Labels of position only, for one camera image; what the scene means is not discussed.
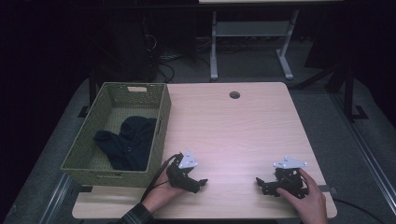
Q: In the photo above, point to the person's left hand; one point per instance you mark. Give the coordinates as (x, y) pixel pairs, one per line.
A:
(158, 196)

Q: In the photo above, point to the dark computer tower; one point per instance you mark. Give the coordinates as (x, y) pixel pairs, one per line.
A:
(137, 46)

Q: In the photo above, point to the person's right hand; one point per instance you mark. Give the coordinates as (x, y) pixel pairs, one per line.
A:
(311, 207)

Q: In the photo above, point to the dark cloth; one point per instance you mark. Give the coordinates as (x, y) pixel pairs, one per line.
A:
(134, 143)

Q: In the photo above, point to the black metal stand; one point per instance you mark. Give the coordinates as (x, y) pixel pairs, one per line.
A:
(349, 93)

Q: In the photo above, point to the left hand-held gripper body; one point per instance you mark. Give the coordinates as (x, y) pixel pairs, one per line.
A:
(179, 175)

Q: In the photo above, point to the aluminium floor rail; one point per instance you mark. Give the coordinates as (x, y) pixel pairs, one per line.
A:
(56, 199)
(370, 158)

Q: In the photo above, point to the green woven basket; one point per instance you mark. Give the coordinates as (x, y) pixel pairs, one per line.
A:
(85, 149)

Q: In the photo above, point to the white metal table frame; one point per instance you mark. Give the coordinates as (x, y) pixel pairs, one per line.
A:
(249, 28)

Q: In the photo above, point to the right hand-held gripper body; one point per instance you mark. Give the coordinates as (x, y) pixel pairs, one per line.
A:
(289, 179)

